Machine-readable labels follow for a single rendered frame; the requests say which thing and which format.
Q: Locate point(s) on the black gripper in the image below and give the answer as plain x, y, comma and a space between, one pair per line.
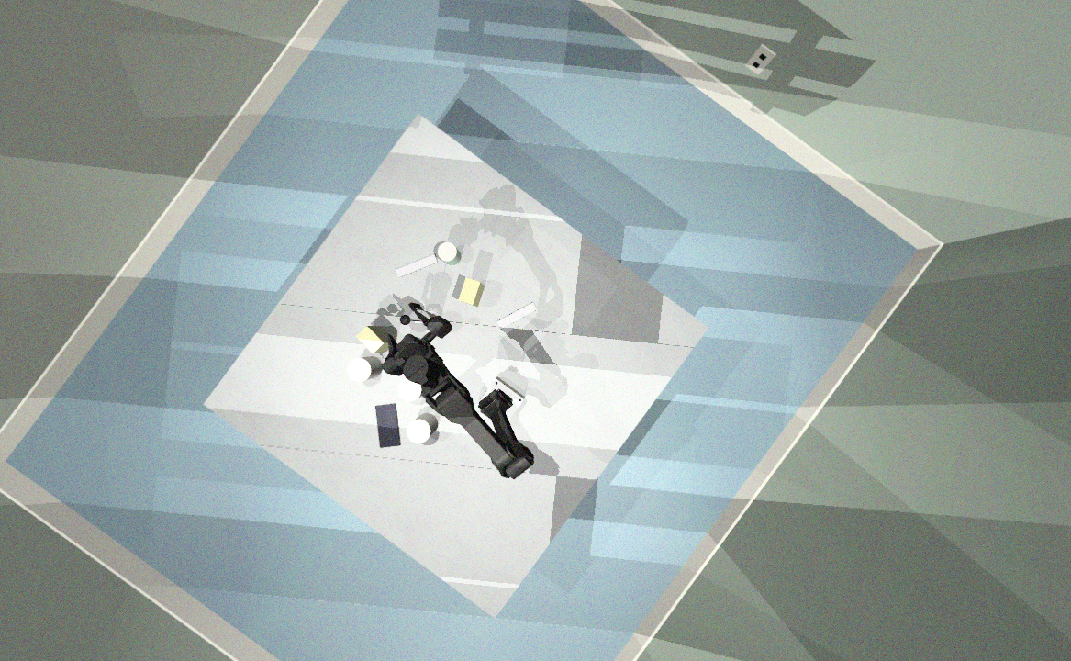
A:
437, 326

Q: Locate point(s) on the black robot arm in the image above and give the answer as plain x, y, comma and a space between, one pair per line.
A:
507, 454

